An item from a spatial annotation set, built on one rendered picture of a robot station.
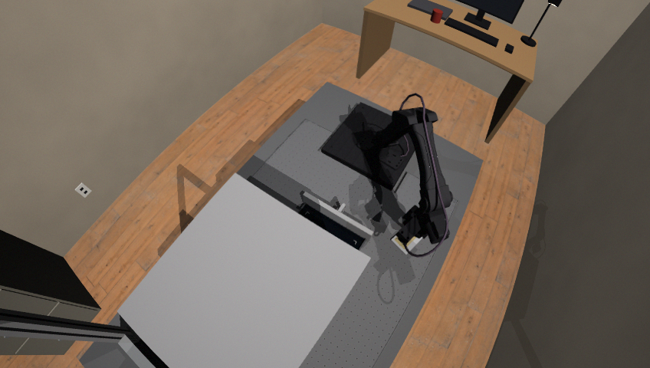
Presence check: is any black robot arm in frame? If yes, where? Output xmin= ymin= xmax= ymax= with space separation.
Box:
xmin=357 ymin=107 xmax=453 ymax=244

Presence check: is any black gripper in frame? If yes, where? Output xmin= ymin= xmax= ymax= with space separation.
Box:
xmin=402 ymin=205 xmax=428 ymax=238

